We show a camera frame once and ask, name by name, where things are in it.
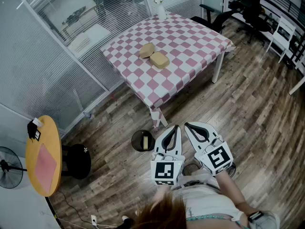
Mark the person's right forearm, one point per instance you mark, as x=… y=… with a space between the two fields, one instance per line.
x=231 y=190

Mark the small white box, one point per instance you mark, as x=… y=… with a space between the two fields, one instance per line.
x=37 y=122

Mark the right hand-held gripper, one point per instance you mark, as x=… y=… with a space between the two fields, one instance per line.
x=218 y=157

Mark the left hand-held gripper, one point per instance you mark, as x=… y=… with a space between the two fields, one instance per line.
x=164 y=170

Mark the person's white shirt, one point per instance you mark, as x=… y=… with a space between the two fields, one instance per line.
x=205 y=199

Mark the black standing fan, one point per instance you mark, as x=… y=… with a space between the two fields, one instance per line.
x=9 y=168

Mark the black waste bin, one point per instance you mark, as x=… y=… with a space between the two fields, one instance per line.
x=137 y=139

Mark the white chair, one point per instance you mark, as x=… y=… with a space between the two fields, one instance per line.
x=284 y=31

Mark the white vase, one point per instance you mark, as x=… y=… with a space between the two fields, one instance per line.
x=161 y=12

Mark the black device with marker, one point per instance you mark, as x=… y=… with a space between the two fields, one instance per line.
x=32 y=130

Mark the white power strip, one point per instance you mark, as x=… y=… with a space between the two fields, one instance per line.
x=94 y=219

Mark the pink checkered tablecloth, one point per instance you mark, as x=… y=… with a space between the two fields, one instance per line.
x=181 y=56

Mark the pink mat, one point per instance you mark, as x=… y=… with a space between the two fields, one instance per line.
x=45 y=168

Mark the clear water bottle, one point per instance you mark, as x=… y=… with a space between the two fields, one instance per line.
x=88 y=115

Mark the round yellow wooden table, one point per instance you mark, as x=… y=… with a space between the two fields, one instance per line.
x=47 y=132

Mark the black round stool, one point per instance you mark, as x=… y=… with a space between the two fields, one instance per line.
x=78 y=161

